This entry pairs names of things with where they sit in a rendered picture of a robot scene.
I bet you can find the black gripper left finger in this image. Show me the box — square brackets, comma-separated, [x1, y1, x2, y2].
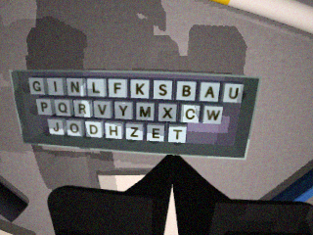
[47, 155, 174, 235]

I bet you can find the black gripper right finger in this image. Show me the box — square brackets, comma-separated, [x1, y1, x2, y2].
[172, 155, 313, 235]

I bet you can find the blue stylus with white tip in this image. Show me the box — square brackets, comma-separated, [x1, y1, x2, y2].
[271, 168, 313, 202]

